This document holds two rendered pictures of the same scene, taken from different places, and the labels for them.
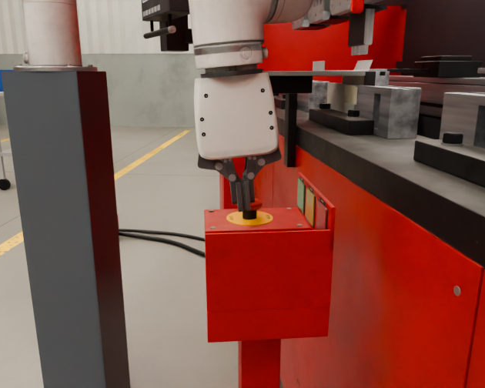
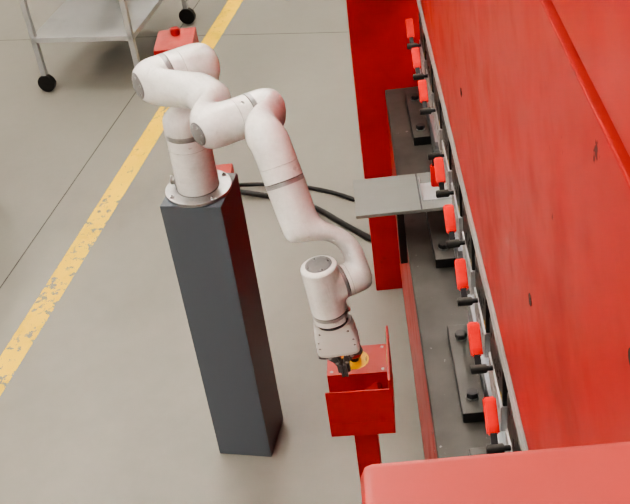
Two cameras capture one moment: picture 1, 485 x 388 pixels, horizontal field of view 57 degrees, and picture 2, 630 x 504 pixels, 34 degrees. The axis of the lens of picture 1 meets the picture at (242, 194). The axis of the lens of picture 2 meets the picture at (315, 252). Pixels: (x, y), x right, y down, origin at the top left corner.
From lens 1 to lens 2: 2.04 m
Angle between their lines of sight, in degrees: 23
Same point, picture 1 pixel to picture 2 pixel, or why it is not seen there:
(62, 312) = (223, 369)
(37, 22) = (184, 168)
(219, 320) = (336, 427)
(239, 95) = (336, 334)
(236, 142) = (337, 352)
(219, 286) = (334, 413)
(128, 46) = not seen: outside the picture
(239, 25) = (332, 313)
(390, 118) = not seen: hidden behind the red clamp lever
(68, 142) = (218, 253)
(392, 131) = not seen: hidden behind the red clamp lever
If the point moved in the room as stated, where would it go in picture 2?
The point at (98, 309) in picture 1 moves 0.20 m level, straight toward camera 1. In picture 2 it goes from (253, 367) to (265, 411)
